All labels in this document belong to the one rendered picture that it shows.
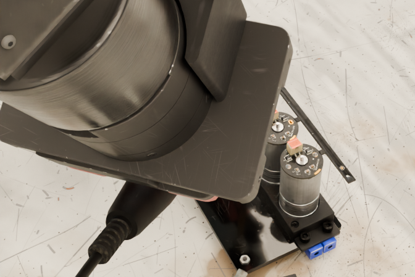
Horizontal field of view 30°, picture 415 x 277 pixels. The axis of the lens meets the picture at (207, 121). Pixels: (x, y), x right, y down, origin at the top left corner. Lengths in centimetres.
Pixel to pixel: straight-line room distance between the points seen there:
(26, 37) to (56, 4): 1
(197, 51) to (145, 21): 4
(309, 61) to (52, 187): 21
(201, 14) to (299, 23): 39
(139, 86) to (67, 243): 30
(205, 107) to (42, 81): 10
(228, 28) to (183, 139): 4
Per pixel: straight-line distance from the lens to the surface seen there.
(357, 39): 61
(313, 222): 48
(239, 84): 28
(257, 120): 28
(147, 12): 20
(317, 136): 46
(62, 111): 21
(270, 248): 48
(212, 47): 25
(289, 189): 46
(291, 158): 45
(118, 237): 30
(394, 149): 54
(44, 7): 15
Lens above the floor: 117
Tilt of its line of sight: 50 degrees down
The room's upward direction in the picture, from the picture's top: 4 degrees counter-clockwise
